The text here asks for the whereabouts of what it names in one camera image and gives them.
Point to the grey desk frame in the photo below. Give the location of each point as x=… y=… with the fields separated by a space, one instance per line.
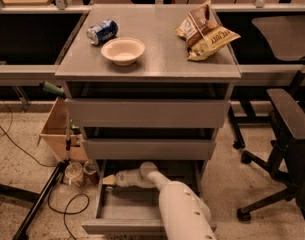
x=25 y=72

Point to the grey drawer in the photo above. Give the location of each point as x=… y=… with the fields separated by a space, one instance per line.
x=149 y=143
x=134 y=210
x=147 y=105

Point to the black tripod stand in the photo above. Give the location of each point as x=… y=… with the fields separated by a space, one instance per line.
x=57 y=172

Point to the redbull can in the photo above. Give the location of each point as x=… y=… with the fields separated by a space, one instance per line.
x=109 y=188

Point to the green handle tool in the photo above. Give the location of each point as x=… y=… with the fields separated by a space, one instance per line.
x=51 y=88

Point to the grey top drawer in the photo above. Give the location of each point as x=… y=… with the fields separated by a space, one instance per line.
x=147 y=105

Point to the clear plastic cup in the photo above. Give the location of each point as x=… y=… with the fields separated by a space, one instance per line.
x=74 y=174

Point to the wooden box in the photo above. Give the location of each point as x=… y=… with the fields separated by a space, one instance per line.
x=54 y=134

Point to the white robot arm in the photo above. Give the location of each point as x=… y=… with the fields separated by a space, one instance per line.
x=184 y=215

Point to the grey middle drawer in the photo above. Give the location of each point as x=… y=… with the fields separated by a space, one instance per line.
x=149 y=143

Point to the black office chair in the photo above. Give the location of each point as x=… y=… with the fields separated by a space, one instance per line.
x=286 y=162

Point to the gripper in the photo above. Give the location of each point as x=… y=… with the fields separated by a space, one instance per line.
x=124 y=178

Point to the grey drawer cabinet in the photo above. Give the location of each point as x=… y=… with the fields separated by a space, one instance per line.
x=162 y=107

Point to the brown yellow chip bag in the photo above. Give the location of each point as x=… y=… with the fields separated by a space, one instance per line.
x=203 y=37

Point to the plastic cup with brown drink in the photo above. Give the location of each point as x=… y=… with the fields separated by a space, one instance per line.
x=91 y=172

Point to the blue pepsi can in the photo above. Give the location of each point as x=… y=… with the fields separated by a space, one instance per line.
x=102 y=31

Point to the grey bottom drawer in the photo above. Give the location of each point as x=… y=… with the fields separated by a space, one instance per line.
x=134 y=210

